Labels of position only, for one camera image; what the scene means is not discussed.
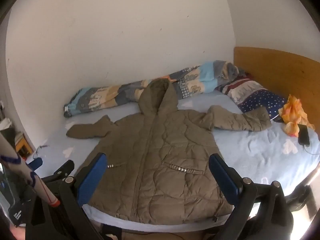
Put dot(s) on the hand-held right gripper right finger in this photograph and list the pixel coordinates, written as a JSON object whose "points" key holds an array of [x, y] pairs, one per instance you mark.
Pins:
{"points": [[225, 180]]}

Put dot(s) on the wooden shelf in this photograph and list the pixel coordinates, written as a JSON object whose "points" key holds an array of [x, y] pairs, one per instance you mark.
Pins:
{"points": [[21, 145]]}

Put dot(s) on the black pole with white grip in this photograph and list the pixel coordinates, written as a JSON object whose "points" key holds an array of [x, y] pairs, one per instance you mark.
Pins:
{"points": [[25, 170]]}

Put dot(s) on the black phone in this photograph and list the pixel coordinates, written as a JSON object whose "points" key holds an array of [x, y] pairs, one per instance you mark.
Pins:
{"points": [[303, 135]]}

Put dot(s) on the orange yellow cloth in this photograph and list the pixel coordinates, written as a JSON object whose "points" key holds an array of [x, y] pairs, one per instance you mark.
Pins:
{"points": [[291, 112]]}

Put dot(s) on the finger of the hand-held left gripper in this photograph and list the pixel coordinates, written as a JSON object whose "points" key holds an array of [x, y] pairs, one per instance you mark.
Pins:
{"points": [[36, 164], [62, 170]]}

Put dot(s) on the wooden headboard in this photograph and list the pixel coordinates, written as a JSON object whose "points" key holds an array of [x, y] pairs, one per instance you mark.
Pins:
{"points": [[275, 72]]}

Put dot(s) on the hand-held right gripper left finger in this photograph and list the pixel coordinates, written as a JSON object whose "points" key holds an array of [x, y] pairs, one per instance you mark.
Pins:
{"points": [[91, 180]]}

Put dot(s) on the olive quilted hooded jacket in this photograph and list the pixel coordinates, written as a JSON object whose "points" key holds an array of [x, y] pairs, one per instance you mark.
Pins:
{"points": [[155, 155]]}

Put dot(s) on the rolled patchwork cartoon blanket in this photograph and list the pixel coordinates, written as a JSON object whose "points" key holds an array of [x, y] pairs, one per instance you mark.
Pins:
{"points": [[100, 98]]}

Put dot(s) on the eyeglasses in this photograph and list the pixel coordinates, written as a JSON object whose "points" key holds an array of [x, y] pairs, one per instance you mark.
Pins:
{"points": [[40, 147]]}

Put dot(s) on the star and stripe print pillow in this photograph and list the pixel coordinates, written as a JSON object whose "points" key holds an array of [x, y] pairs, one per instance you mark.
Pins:
{"points": [[252, 95]]}

